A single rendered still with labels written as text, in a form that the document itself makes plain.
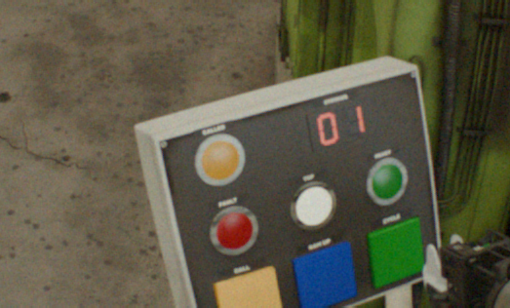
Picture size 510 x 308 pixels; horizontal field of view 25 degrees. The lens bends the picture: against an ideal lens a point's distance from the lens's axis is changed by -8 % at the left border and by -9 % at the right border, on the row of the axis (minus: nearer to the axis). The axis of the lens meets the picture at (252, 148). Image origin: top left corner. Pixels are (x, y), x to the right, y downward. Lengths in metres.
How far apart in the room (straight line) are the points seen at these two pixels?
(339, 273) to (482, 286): 0.25
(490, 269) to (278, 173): 0.30
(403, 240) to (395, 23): 0.31
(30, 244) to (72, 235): 0.11
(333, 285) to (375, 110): 0.22
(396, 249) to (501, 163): 0.40
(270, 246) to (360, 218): 0.12
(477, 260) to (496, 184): 0.60
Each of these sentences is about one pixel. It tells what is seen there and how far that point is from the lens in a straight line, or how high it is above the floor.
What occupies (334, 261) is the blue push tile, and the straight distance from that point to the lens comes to 1.49.
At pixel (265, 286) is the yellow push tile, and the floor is 1.03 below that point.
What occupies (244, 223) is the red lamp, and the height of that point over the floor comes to 1.10.
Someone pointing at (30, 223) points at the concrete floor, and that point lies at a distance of 2.93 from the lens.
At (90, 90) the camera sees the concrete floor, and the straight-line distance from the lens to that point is 3.26.
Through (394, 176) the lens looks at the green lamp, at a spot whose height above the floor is 1.09.
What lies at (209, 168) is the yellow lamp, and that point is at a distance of 1.40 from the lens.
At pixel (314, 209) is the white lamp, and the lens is 1.46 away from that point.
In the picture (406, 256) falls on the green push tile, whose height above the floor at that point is 1.00.
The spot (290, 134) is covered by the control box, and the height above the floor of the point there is 1.17.
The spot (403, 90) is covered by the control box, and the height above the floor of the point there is 1.18.
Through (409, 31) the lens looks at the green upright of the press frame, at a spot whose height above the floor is 1.12.
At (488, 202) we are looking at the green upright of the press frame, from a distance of 1.93.
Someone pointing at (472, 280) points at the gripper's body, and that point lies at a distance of 1.31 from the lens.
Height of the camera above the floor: 2.15
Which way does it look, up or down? 44 degrees down
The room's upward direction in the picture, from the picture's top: 3 degrees clockwise
